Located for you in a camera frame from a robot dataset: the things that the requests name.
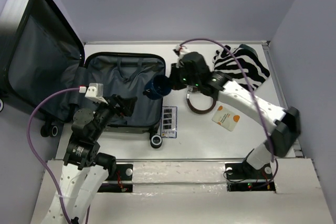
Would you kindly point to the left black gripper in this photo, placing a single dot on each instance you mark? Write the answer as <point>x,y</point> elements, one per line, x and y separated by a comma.
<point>127,105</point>

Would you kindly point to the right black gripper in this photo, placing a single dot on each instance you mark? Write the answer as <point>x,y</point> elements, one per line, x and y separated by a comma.
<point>174,76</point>

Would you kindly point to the dark blue cup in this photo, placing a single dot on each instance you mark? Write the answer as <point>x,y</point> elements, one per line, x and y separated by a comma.
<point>158,87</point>

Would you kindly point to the brown leather belt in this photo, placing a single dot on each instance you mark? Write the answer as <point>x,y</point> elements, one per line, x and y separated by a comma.
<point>199,104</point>

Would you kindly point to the clear blue pin package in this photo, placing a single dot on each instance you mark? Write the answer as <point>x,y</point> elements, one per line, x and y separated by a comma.
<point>169,122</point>

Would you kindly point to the zebra striped cloth bag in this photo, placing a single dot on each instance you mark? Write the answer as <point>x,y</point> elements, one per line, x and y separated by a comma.
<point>247,63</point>

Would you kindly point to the white orange card packet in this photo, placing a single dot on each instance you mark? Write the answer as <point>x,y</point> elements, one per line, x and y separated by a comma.
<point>226,118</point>

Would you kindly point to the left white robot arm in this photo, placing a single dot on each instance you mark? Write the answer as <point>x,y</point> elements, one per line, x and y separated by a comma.
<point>85,168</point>

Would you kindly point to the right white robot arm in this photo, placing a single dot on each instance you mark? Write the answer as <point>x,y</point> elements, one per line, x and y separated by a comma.
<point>282,126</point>

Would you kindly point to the black open suitcase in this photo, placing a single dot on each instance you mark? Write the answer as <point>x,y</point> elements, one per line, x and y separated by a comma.
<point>41,55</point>

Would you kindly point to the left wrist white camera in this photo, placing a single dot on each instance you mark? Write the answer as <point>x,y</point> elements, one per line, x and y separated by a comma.
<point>95,93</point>

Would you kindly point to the wrist white camera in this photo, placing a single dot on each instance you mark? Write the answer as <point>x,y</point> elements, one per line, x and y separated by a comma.
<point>95,93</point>
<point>180,51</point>

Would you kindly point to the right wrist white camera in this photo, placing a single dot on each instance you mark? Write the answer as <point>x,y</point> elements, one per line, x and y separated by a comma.
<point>180,51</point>

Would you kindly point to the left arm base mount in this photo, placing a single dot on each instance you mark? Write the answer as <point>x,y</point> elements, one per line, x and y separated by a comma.
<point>120,181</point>

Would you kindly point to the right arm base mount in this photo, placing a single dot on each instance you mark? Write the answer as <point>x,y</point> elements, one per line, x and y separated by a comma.
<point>239,180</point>

